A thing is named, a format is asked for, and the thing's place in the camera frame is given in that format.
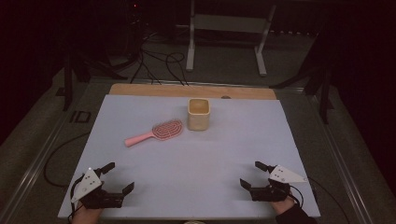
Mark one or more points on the wooden board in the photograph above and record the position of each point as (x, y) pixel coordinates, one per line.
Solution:
(155, 90)

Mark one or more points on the white metal stand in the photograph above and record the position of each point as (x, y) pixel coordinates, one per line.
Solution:
(229, 23)

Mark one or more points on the pink hairbrush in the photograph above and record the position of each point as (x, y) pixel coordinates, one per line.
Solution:
(168, 129)

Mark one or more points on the beige square cup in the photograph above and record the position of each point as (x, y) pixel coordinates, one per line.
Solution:
(199, 121)

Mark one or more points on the white table mat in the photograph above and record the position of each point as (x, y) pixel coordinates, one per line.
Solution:
(186, 171)

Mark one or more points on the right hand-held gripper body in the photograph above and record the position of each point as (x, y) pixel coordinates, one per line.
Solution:
(271, 193)

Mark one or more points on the person's right hand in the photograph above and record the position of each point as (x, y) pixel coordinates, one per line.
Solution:
(281, 206)

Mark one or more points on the person's left hand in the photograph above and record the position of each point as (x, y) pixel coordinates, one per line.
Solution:
(87, 215)

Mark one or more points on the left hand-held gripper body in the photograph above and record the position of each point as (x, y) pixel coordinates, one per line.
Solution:
(88, 185)

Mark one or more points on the black stand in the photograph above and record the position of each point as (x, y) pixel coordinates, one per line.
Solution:
(323, 93)
(67, 87)

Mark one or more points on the black rectangular floor bracket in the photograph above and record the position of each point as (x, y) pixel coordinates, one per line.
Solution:
(74, 116)

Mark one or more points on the metal floor rail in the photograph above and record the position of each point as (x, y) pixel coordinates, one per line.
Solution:
(339, 161)
(34, 165)

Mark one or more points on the white round object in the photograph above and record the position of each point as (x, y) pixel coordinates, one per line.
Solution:
(194, 222)

